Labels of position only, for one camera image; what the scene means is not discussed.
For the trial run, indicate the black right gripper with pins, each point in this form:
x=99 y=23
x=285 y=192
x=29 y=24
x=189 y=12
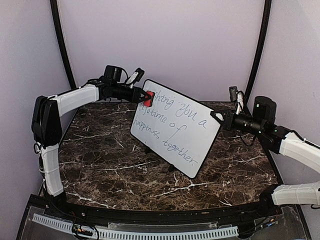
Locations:
x=228 y=122

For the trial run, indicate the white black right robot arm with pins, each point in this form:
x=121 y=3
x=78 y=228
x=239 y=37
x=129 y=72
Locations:
x=281 y=141

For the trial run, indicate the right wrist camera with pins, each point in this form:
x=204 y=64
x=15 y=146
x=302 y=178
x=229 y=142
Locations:
x=237 y=97

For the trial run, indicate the black right whiteboard foot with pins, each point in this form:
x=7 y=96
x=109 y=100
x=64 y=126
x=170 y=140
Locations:
x=171 y=168

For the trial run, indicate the black right corner post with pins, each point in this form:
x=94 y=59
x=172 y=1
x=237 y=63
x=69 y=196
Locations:
x=259 y=48

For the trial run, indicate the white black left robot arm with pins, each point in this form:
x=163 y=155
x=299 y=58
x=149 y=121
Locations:
x=46 y=122

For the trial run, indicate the white slotted cable duct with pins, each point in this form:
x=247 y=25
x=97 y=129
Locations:
x=121 y=231

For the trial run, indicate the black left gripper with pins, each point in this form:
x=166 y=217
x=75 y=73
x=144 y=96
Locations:
x=136 y=97

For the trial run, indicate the black left corner post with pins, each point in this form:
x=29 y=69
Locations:
x=61 y=43

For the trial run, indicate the white whiteboard black frame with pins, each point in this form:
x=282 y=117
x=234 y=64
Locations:
x=176 y=127

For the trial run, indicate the black curved front rail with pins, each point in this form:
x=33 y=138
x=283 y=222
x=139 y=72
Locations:
x=239 y=214

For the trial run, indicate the black corner post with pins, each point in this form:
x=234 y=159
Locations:
x=61 y=43
x=259 y=48

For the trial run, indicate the red bone-shaped eraser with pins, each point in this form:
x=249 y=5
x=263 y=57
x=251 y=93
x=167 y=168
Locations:
x=149 y=97

